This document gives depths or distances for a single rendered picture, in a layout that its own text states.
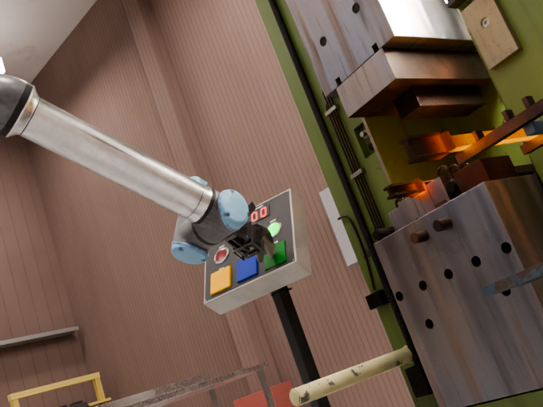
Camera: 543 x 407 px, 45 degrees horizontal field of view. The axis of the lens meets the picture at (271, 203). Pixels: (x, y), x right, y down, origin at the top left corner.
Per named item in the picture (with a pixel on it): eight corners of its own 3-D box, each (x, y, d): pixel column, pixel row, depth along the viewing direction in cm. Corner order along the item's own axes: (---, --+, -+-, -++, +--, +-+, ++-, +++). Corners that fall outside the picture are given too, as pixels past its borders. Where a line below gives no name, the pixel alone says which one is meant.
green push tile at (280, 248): (285, 260, 186) (284, 239, 191) (264, 270, 189) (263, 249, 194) (289, 263, 187) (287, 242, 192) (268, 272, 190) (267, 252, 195)
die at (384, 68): (395, 78, 168) (381, 47, 171) (347, 118, 183) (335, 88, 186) (491, 78, 194) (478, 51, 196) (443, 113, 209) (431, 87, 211)
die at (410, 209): (452, 205, 159) (438, 173, 161) (397, 236, 174) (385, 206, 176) (545, 187, 184) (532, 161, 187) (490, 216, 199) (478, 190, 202)
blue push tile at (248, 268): (257, 272, 190) (256, 251, 195) (236, 282, 193) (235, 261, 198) (261, 275, 191) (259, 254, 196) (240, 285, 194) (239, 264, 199)
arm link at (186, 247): (187, 240, 152) (195, 196, 159) (162, 258, 160) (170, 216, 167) (220, 255, 156) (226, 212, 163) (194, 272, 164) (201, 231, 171)
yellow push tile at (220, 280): (229, 285, 194) (229, 264, 199) (209, 294, 197) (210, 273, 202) (233, 288, 195) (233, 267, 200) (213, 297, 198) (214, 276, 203)
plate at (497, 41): (518, 48, 154) (488, -12, 158) (489, 70, 160) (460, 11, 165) (523, 48, 155) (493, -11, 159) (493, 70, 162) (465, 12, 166)
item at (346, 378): (303, 406, 163) (296, 385, 164) (292, 410, 167) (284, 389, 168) (419, 360, 190) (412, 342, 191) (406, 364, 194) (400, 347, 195)
